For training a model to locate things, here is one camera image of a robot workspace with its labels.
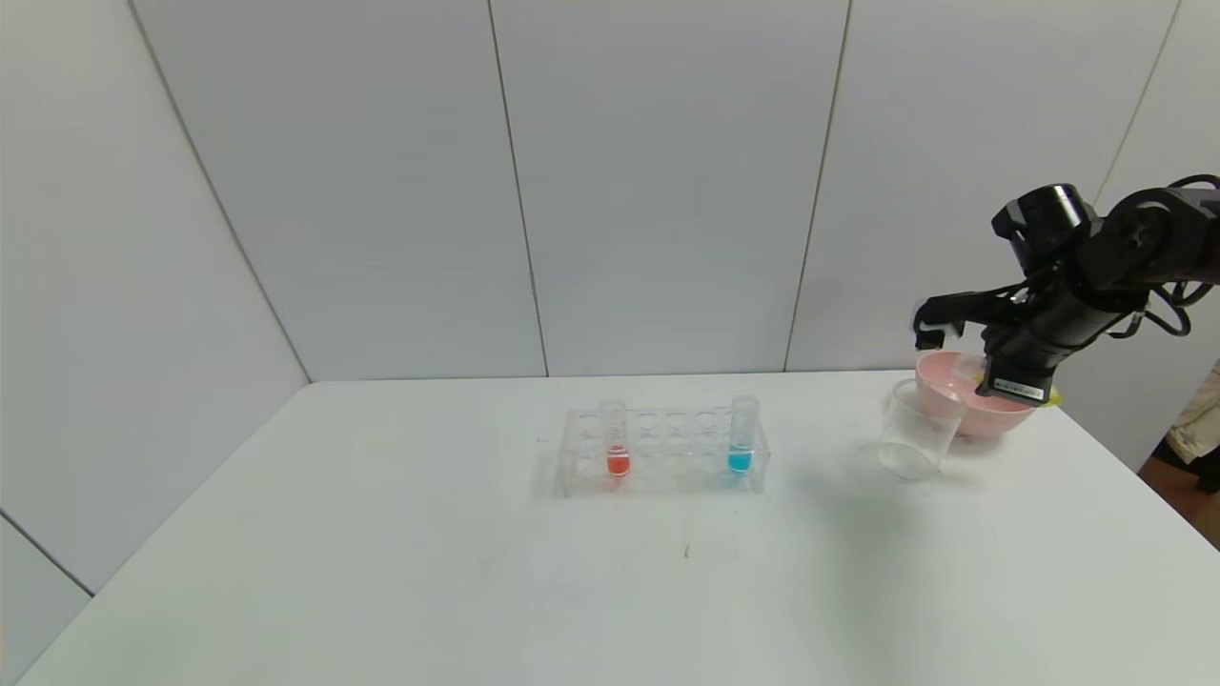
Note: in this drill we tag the test tube with yellow pigment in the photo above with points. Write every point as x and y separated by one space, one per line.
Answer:
1052 398

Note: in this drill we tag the beige and black background bundle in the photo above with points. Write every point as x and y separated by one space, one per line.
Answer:
1196 429

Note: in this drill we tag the clear plastic test tube rack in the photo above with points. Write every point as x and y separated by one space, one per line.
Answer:
667 457

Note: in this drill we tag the clear glass beaker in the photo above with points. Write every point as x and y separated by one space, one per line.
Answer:
915 438

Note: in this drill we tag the test tube with blue pigment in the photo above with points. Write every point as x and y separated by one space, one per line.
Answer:
741 461

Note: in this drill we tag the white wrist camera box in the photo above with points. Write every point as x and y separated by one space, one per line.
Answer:
939 319

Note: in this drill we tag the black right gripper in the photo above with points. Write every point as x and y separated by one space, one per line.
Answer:
1022 386

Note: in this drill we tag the test tube with red pigment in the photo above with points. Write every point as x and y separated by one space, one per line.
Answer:
617 464

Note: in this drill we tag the pink bowl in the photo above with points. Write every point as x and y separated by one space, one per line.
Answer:
953 400

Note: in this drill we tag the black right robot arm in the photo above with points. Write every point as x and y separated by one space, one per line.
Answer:
1144 238

